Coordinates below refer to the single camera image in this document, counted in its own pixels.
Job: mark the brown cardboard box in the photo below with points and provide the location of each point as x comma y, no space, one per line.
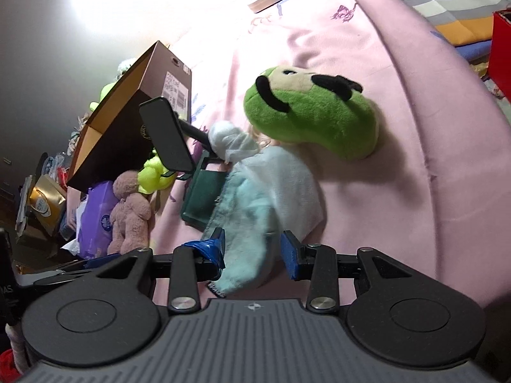
115,135

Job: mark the pink plush bear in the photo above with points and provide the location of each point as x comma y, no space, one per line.
129,215

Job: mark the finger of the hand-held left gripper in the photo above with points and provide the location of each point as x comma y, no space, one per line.
96,262

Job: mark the gold box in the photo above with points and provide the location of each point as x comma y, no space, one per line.
46,203

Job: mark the neon yellow knotted plush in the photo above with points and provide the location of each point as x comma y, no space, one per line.
151,175

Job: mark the purple tissue pack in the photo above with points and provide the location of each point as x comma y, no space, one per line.
96,223

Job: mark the green plush with black antennae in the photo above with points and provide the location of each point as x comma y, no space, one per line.
319,119

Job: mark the red box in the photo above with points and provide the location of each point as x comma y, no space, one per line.
501,52

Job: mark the pink printed bedsheet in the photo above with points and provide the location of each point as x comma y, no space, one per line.
419,191

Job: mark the white knotted cloth ball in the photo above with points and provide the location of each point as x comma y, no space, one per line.
229,137

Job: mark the green phone stand black plate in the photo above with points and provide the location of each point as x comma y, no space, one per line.
165,135

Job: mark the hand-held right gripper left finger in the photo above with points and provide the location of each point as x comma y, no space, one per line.
215,249

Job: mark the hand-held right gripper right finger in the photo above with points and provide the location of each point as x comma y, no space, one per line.
289,257

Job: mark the light blue white towel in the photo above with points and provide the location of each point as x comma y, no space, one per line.
255,207

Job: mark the white panda plush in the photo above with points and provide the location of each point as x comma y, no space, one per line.
125,67

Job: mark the striped blanket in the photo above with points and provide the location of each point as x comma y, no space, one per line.
459,28

